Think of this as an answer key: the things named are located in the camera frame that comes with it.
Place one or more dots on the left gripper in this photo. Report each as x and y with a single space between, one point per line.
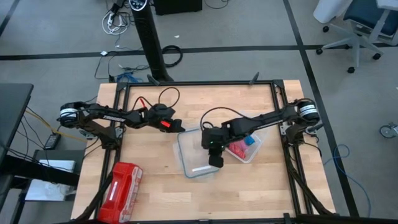
160 115

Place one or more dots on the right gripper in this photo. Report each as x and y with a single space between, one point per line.
217 137

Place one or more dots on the pink soft object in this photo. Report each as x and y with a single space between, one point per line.
234 152

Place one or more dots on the pink bandage roll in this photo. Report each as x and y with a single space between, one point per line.
242 146

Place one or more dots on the clear lid teal seal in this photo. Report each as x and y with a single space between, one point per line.
192 155

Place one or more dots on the blue bandage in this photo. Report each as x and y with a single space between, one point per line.
249 140

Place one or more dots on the clear plastic container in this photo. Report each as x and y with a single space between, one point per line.
259 140

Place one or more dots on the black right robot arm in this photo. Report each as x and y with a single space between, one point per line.
267 119

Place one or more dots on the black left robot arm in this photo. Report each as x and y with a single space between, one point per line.
113 117

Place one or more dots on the red tool case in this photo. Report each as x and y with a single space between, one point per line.
121 189

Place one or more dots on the black tower fan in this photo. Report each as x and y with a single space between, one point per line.
149 37

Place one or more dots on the white paper scrap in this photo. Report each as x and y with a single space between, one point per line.
104 53

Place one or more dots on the black cabinet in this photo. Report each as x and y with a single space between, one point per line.
177 6

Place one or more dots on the black power adapter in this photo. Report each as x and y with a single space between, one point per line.
52 141

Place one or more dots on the white flat device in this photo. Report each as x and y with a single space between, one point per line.
57 165

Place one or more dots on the white plastic sheet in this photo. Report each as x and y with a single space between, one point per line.
46 189

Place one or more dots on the black desk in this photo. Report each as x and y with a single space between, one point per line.
14 109

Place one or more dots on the grey caster wheel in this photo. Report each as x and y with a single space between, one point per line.
388 130

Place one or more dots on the white blue office chair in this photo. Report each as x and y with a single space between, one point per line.
367 12

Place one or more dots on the black aluminium table frame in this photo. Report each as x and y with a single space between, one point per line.
211 83

